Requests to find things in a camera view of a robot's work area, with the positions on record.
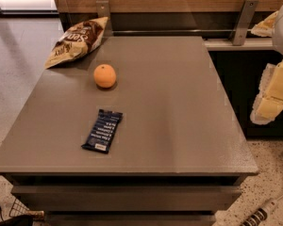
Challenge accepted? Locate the brown chip bag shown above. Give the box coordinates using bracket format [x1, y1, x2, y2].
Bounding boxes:
[44, 17, 108, 69]

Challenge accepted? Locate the black wire basket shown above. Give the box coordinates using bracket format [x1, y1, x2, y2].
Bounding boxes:
[0, 199, 44, 226]

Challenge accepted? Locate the metal rail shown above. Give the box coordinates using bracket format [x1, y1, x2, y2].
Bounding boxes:
[112, 28, 253, 37]

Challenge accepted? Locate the blue rxbar blueberry wrapper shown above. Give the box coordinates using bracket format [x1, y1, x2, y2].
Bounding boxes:
[81, 109, 123, 153]

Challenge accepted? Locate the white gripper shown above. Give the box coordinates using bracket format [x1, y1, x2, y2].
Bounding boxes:
[250, 5, 283, 125]

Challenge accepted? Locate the grey drawer cabinet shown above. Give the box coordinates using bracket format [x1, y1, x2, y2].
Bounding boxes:
[0, 37, 258, 226]

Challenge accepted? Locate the orange fruit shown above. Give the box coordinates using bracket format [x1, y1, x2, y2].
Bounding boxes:
[93, 64, 116, 89]

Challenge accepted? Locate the white power strip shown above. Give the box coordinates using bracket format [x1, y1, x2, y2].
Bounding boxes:
[240, 194, 283, 226]

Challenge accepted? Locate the right metal bracket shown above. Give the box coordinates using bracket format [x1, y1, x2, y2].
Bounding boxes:
[231, 0, 259, 46]

